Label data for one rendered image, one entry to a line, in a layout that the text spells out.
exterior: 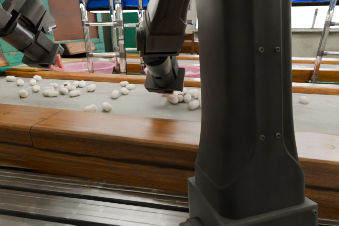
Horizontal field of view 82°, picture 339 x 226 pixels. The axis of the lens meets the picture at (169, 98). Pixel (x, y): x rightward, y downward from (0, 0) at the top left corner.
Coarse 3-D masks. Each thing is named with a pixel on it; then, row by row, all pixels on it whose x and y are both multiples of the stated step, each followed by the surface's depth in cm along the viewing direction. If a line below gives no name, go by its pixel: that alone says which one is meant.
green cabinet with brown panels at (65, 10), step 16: (0, 0) 84; (48, 0) 110; (64, 0) 121; (64, 16) 122; (80, 16) 137; (96, 16) 154; (64, 32) 123; (80, 32) 138; (96, 32) 157; (0, 48) 86
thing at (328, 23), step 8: (336, 0) 77; (328, 8) 79; (328, 16) 80; (328, 24) 80; (336, 24) 80; (328, 32) 82; (320, 40) 84; (320, 48) 84; (320, 56) 85; (320, 64) 86; (312, 72) 88; (312, 80) 89
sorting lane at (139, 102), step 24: (0, 96) 61; (48, 96) 61; (96, 96) 61; (120, 96) 61; (144, 96) 61; (192, 96) 61; (312, 96) 61; (336, 96) 61; (192, 120) 45; (312, 120) 45; (336, 120) 45
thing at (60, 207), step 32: (0, 192) 34; (32, 192) 35; (64, 192) 34; (96, 192) 34; (128, 192) 34; (160, 192) 34; (0, 224) 28; (32, 224) 28; (64, 224) 28; (96, 224) 29; (128, 224) 28; (160, 224) 28; (320, 224) 28
